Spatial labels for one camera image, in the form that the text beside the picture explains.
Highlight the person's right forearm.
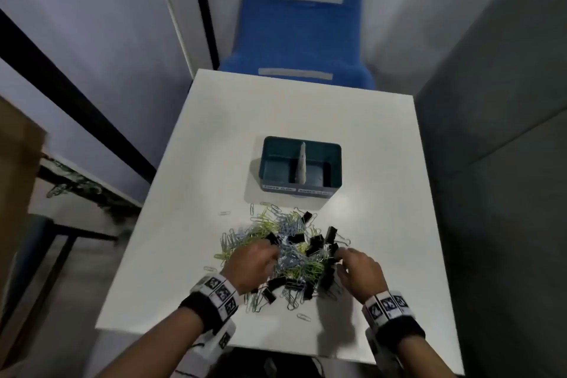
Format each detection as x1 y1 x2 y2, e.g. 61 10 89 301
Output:
396 332 457 378

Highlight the side table with leaf pattern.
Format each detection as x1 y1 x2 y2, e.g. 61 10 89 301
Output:
37 152 147 219

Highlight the person's right hand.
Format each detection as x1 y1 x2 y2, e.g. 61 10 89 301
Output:
334 248 390 305

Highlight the brown cardboard box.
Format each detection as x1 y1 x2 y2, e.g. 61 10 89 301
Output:
0 96 47 285

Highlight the person's black clothing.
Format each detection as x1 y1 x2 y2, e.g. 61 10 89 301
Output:
175 346 371 378

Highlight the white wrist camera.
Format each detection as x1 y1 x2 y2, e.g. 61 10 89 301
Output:
191 318 236 359
365 328 404 376

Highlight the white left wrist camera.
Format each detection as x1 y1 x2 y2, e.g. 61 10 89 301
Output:
191 318 236 359

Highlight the blue chair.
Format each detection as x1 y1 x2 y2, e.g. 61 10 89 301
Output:
218 0 376 90

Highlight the teal divided organizer box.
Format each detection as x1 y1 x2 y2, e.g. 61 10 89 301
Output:
258 135 343 199

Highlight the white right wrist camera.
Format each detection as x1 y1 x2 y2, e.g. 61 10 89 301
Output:
365 328 404 376

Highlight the left wristband with marker tags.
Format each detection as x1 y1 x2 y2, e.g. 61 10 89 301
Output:
178 272 242 335

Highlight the person's left hand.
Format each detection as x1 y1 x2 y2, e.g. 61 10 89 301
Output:
220 239 281 296

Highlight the pile of coloured paper clips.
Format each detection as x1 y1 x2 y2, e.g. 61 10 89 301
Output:
203 201 353 323

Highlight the person's left forearm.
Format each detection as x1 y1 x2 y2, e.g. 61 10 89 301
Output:
94 307 207 378

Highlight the teal stool with black frame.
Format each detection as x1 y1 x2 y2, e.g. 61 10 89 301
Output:
0 213 120 361

